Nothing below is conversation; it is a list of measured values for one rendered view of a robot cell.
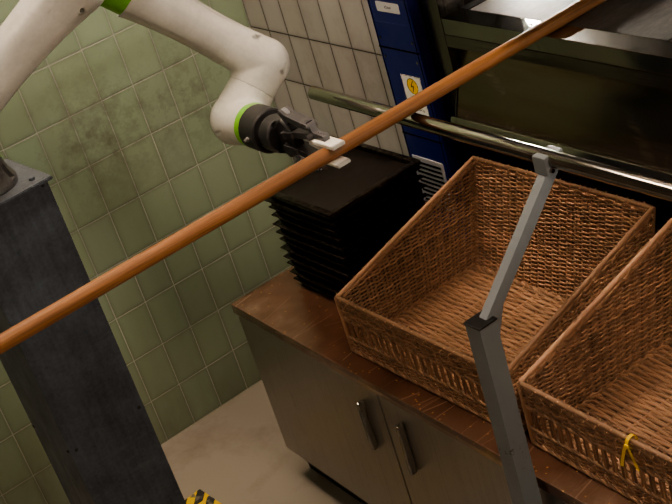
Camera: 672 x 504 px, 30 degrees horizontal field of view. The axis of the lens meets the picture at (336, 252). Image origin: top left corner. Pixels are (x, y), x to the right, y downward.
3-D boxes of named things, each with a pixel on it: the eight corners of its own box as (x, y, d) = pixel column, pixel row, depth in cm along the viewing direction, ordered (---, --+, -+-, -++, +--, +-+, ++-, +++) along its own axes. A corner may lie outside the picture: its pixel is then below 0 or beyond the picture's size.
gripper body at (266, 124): (281, 104, 249) (307, 112, 242) (293, 141, 253) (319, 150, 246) (251, 120, 246) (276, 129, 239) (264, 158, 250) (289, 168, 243)
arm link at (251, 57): (113, 17, 255) (124, 15, 244) (138, -34, 255) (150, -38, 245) (265, 99, 268) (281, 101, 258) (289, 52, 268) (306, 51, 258)
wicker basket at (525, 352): (497, 250, 308) (472, 151, 295) (680, 315, 265) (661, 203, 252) (346, 352, 287) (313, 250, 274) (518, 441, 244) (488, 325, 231)
